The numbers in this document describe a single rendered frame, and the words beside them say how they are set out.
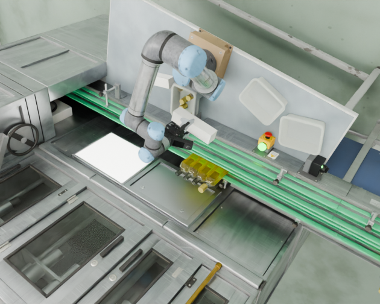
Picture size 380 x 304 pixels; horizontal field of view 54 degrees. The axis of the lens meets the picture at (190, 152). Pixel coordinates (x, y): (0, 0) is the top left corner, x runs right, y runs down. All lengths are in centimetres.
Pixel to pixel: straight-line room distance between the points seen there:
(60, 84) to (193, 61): 128
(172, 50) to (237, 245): 107
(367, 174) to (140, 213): 124
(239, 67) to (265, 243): 93
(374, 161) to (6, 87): 217
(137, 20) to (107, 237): 128
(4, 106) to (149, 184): 92
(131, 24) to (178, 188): 104
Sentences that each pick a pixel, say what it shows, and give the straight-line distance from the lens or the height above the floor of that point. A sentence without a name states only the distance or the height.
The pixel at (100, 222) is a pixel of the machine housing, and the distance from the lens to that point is 207.
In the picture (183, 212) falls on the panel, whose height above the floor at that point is 125.
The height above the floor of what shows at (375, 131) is 17.
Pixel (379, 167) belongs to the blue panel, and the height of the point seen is 49.
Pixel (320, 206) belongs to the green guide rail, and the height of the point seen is 91.
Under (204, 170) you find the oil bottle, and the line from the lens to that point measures 208.
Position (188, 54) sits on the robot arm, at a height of 136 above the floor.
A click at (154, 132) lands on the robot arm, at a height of 142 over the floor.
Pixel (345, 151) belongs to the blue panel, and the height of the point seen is 48.
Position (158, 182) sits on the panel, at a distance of 221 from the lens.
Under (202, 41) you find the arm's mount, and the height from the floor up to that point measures 84.
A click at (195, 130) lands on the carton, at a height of 111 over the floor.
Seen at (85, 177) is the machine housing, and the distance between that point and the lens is 229.
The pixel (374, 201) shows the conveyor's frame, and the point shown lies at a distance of 203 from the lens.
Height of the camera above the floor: 242
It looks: 41 degrees down
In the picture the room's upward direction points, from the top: 129 degrees counter-clockwise
